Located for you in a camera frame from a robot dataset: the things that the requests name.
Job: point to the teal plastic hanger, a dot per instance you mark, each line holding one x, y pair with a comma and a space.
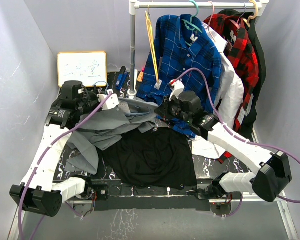
191, 26

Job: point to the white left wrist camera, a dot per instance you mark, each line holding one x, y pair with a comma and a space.
111, 102

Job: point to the yellow plastic hanger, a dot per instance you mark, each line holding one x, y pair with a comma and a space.
151, 43

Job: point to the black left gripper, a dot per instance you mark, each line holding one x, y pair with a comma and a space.
93, 95

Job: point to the grey shirt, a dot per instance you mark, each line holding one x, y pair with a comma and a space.
104, 129

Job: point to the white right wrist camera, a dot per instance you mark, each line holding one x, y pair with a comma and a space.
177, 88

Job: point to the pink hanger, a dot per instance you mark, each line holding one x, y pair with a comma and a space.
210, 19

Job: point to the red black plaid shirt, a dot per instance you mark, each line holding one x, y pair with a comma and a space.
240, 71

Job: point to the yellow framed whiteboard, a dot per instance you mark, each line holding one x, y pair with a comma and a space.
88, 67

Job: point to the black hanging garment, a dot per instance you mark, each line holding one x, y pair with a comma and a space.
246, 55

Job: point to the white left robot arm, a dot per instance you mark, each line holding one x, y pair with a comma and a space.
37, 193

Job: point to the blue plaid shirt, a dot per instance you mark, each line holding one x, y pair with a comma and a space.
198, 63

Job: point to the light blue wire hanger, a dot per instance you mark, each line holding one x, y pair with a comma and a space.
137, 114

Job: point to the blue stapler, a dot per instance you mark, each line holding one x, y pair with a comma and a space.
121, 78

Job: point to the white shirt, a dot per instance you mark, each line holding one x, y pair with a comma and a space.
231, 89

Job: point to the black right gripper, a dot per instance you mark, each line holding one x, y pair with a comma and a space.
164, 109

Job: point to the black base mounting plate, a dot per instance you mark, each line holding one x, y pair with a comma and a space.
115, 196

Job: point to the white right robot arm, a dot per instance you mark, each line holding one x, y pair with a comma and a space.
269, 172

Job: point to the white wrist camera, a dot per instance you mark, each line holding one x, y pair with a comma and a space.
177, 88
111, 102

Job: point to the black shirt on table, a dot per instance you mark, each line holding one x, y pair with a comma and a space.
160, 158

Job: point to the metal clothes rack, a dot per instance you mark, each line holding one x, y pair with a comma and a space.
258, 6

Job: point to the white paper price tag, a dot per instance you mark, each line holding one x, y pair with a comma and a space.
124, 106

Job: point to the aluminium frame rail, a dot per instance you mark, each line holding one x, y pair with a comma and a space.
252, 219

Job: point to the orange small object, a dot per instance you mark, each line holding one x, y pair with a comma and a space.
140, 77

